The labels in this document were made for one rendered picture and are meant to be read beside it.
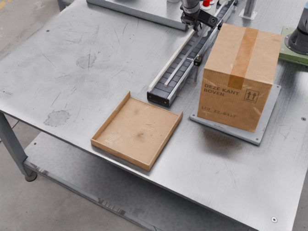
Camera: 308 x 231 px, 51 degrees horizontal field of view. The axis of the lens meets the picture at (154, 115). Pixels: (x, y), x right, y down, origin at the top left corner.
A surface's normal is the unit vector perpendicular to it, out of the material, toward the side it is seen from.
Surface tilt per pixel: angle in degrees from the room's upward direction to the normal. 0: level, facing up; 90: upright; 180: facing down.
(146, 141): 0
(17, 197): 0
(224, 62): 0
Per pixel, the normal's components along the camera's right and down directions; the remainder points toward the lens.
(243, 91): -0.36, 0.71
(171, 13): 0.00, -0.65
